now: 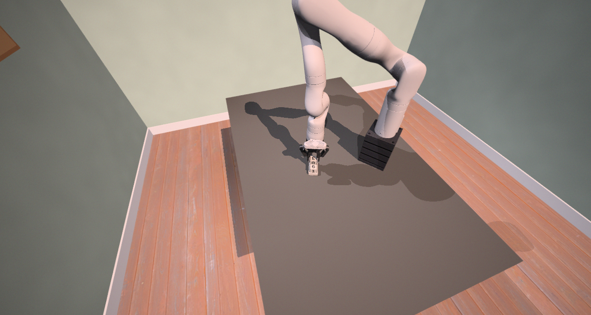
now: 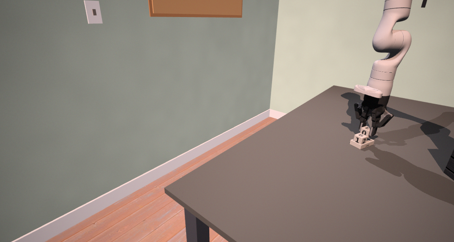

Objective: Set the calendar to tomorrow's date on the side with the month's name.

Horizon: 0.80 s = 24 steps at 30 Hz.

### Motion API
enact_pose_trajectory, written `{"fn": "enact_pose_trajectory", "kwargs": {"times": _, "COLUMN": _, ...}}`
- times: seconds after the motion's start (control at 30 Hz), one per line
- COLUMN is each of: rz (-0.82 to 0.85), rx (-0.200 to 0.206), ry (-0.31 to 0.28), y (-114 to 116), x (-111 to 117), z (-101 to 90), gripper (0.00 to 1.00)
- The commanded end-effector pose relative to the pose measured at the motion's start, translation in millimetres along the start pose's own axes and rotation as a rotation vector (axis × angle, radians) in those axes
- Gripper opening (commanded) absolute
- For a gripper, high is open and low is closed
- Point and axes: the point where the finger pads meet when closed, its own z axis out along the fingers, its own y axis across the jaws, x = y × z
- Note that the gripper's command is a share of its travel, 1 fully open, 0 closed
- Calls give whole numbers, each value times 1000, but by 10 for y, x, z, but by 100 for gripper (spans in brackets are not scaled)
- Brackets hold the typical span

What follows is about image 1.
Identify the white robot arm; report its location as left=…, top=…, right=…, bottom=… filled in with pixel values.
left=292, top=0, right=426, bottom=149

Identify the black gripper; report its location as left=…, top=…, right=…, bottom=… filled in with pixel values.
left=300, top=145, right=329, bottom=162

